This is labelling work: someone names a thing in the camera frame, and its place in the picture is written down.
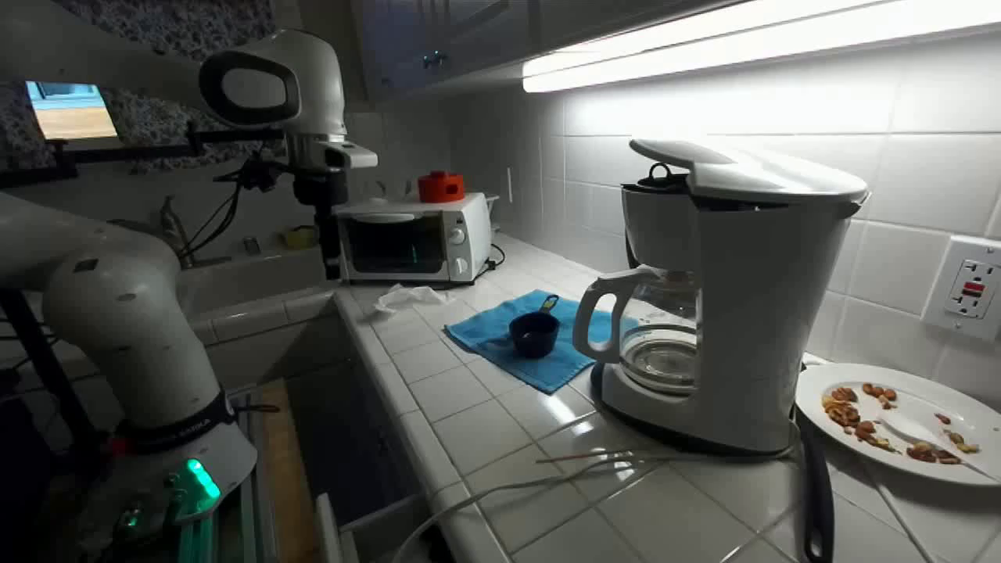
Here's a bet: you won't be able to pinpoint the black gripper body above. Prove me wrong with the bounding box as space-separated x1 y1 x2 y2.
293 164 351 229

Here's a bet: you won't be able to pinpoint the small black pot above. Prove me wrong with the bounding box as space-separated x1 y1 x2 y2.
505 293 563 364

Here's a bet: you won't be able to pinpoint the blue towel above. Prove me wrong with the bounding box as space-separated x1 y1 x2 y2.
444 287 642 396

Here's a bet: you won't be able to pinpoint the yellow sponge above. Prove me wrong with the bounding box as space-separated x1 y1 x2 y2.
279 221 321 252

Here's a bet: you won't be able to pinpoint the white sink basin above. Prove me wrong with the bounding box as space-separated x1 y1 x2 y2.
172 248 344 349

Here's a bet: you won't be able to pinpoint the red lidded white container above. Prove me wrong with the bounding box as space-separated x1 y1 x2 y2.
332 192 500 287

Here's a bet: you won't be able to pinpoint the blue-grey upper cabinet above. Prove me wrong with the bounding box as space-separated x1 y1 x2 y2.
346 0 748 104

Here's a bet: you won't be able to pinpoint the small lit screen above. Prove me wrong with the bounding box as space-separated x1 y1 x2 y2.
22 79 121 144

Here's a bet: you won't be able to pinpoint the under-cabinet light strip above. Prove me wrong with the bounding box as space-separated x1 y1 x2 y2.
519 0 1001 97

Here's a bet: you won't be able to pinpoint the brown food scraps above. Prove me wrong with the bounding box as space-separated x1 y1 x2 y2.
819 379 981 468

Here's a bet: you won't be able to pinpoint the white plastic spoon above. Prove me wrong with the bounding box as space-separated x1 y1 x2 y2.
875 409 993 486

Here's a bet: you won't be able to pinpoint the white plate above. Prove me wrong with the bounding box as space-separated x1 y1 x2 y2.
795 360 1001 491

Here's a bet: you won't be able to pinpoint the white cable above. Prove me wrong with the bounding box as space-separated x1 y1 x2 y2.
389 443 671 563

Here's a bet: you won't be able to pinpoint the glass carafe white handle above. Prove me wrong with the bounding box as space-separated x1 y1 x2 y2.
568 262 702 399

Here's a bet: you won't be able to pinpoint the white wall outlet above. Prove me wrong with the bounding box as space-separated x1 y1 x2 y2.
919 231 1001 348

